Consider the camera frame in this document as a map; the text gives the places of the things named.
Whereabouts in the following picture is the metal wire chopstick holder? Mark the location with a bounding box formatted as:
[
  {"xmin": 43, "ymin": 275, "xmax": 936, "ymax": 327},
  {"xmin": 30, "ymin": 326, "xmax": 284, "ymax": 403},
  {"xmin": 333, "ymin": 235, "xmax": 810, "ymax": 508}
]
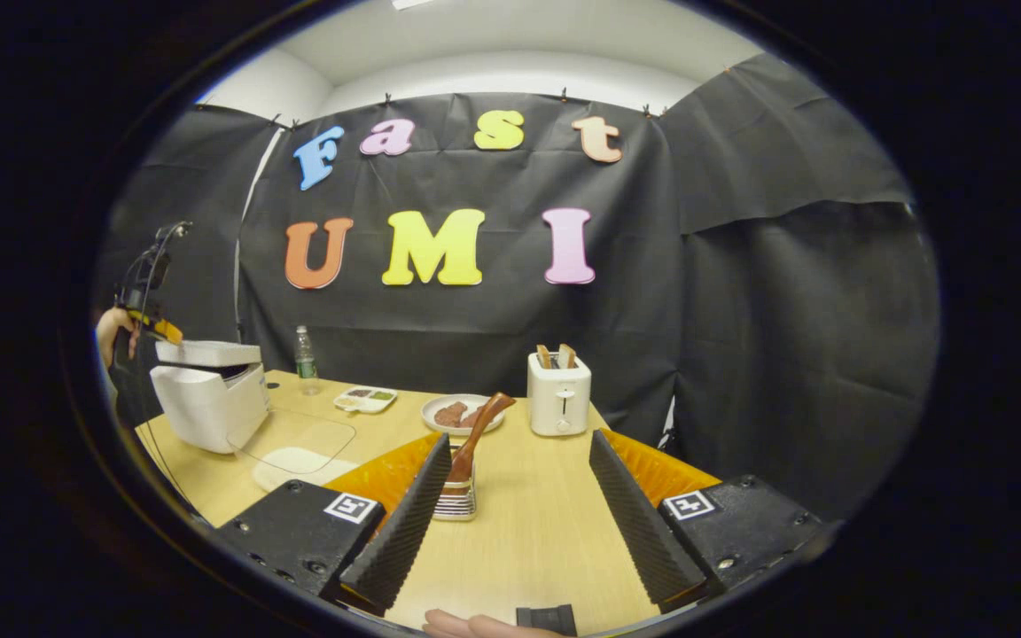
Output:
[{"xmin": 433, "ymin": 461, "xmax": 479, "ymax": 522}]

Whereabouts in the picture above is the black backdrop cloth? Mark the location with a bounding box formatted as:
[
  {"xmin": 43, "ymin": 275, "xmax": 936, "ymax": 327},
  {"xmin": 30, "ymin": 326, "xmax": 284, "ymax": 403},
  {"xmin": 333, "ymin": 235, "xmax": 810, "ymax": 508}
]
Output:
[{"xmin": 94, "ymin": 53, "xmax": 941, "ymax": 524}]

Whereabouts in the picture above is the white round plate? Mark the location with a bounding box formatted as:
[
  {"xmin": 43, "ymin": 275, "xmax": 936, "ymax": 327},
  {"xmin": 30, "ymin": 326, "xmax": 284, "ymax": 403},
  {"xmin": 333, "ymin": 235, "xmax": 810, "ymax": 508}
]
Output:
[{"xmin": 421, "ymin": 394, "xmax": 506, "ymax": 437}]

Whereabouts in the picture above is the white divided grain dish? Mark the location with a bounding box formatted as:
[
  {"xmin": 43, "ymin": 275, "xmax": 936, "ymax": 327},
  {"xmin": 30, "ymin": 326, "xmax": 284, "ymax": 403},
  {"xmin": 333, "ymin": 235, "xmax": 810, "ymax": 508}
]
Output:
[{"xmin": 334, "ymin": 386, "xmax": 398, "ymax": 415}]

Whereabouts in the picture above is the white toaster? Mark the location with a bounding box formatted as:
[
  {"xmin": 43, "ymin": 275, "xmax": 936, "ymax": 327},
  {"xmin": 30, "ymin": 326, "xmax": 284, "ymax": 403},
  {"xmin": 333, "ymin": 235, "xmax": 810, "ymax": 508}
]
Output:
[{"xmin": 527, "ymin": 353, "xmax": 592, "ymax": 437}]

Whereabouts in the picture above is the white rice cooker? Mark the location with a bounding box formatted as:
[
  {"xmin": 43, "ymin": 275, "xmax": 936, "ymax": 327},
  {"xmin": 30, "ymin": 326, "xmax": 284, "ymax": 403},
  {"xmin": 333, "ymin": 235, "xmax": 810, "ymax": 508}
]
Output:
[{"xmin": 150, "ymin": 340, "xmax": 270, "ymax": 455}]

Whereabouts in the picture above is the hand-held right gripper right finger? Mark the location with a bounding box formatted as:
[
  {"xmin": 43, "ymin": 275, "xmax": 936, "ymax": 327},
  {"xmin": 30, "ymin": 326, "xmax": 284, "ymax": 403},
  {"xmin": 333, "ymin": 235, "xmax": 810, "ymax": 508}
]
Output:
[{"xmin": 588, "ymin": 429, "xmax": 830, "ymax": 612}]

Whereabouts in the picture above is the clear plastic water bottle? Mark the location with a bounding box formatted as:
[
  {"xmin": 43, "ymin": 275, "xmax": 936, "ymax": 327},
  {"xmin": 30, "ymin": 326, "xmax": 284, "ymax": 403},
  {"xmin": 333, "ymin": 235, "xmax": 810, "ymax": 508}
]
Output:
[{"xmin": 294, "ymin": 325, "xmax": 320, "ymax": 396}]

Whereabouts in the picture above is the clear plastic rice container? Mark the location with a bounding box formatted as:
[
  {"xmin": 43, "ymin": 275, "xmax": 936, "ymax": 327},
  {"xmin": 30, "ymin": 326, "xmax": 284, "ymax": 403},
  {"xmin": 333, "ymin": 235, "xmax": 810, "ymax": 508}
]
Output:
[{"xmin": 229, "ymin": 408, "xmax": 359, "ymax": 494}]

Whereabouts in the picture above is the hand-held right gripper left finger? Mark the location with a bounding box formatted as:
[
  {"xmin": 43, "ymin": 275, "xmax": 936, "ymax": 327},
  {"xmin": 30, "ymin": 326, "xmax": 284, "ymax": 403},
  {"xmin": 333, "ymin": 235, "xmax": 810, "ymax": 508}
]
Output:
[{"xmin": 214, "ymin": 432, "xmax": 454, "ymax": 618}]

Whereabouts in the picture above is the brown wooden spoon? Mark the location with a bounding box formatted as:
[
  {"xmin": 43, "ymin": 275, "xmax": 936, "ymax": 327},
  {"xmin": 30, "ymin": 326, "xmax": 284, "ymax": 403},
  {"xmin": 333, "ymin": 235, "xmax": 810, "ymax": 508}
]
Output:
[{"xmin": 445, "ymin": 393, "xmax": 517, "ymax": 484}]

